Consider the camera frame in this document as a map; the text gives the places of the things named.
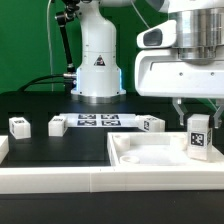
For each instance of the white U-shaped obstacle wall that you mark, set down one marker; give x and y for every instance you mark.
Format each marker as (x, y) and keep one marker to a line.
(110, 178)

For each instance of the white square table top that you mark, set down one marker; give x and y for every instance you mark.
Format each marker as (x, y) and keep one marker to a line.
(154, 149)

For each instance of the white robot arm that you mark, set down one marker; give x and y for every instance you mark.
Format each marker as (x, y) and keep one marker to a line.
(98, 77)

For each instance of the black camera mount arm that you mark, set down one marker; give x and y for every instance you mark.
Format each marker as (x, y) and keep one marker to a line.
(62, 18)

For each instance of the white marker base plate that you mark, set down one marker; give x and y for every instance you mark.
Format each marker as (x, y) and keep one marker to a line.
(100, 120)

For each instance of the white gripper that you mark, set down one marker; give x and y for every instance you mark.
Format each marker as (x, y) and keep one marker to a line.
(181, 60)

